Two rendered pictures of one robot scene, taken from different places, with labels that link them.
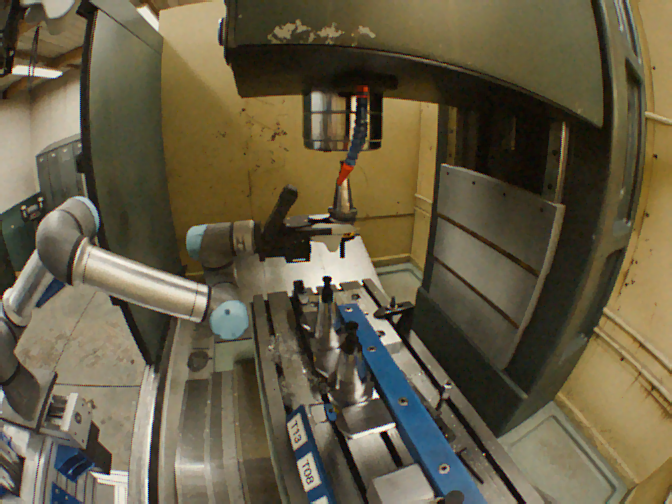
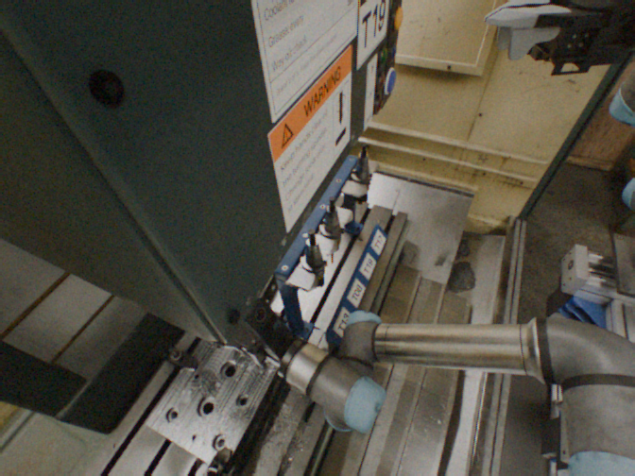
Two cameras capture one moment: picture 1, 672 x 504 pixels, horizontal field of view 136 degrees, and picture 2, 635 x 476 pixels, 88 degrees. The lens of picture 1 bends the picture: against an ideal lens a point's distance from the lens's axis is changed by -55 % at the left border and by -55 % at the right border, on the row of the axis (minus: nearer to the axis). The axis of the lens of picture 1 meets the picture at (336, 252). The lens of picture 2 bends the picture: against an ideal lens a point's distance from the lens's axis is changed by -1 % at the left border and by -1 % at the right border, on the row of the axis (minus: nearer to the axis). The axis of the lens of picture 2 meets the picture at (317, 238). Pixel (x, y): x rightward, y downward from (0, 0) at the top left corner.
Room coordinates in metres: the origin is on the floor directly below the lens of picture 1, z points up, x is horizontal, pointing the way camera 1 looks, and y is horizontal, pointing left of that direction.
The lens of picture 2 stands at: (0.68, 0.35, 1.87)
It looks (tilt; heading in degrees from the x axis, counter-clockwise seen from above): 51 degrees down; 225
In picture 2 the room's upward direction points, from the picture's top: 5 degrees counter-clockwise
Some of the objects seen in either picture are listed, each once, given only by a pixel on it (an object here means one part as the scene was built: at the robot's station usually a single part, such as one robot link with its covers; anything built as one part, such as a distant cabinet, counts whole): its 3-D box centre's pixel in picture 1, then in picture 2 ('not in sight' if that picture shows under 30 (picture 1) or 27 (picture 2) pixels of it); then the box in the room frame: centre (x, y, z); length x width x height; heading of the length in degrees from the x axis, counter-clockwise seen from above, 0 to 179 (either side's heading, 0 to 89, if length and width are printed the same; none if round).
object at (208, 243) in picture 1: (213, 242); (347, 393); (0.56, 0.27, 1.30); 0.11 x 0.08 x 0.09; 99
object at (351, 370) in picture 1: (351, 366); (332, 217); (0.26, -0.02, 1.26); 0.04 x 0.04 x 0.07
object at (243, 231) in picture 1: (246, 238); (307, 365); (0.57, 0.19, 1.30); 0.08 x 0.05 x 0.08; 9
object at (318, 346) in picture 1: (328, 338); (314, 262); (0.37, 0.01, 1.21); 0.06 x 0.06 x 0.03
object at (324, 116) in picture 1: (342, 118); not in sight; (0.61, -0.01, 1.55); 0.16 x 0.16 x 0.12
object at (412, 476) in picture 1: (398, 489); (354, 189); (0.10, -0.07, 1.21); 0.07 x 0.05 x 0.01; 107
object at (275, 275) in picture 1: (298, 289); not in sight; (1.24, 0.18, 0.75); 0.89 x 0.67 x 0.26; 107
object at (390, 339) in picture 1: (345, 324); (220, 390); (0.71, -0.03, 0.96); 0.29 x 0.23 x 0.05; 17
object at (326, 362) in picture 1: (338, 361); (323, 245); (0.31, 0.00, 1.21); 0.07 x 0.05 x 0.01; 107
